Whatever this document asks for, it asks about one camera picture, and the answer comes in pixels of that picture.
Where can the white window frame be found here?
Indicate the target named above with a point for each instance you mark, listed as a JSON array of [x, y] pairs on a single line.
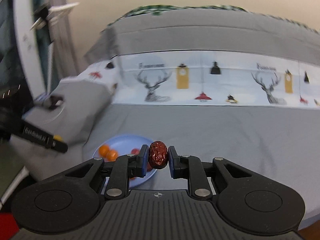
[[25, 42]]

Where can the dark red jujube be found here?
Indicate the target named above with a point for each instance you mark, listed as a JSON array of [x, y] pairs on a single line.
[[158, 155]]

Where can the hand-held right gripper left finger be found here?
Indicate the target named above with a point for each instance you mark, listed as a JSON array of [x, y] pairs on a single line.
[[143, 162]]

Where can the grey quilt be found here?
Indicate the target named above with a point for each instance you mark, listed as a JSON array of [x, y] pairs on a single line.
[[200, 35]]

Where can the white black bracket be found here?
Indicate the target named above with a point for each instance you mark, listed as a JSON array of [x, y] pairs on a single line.
[[57, 11]]

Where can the green checkered cloth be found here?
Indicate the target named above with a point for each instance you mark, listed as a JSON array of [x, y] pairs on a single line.
[[147, 9]]

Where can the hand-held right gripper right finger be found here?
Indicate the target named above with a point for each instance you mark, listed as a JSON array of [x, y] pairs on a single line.
[[171, 163]]

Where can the deer print blanket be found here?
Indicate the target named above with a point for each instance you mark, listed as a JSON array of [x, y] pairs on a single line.
[[225, 85]]

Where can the grey bed sheet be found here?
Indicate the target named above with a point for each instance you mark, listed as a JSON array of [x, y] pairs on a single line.
[[250, 142]]

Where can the grey pillow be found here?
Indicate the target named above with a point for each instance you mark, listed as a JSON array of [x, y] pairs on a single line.
[[82, 105]]

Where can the red object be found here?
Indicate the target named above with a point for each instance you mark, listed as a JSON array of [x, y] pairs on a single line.
[[7, 227]]

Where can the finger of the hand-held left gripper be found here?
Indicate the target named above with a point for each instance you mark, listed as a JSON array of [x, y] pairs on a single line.
[[60, 145]]

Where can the large orange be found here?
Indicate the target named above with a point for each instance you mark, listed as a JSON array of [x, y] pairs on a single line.
[[112, 155]]

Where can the grey curtain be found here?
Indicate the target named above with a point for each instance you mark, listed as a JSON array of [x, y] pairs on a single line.
[[65, 35]]

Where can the blue plate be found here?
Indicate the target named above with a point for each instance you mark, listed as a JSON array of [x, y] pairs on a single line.
[[125, 142]]

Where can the black charger plug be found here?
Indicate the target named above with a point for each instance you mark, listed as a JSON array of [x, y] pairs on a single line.
[[55, 101]]

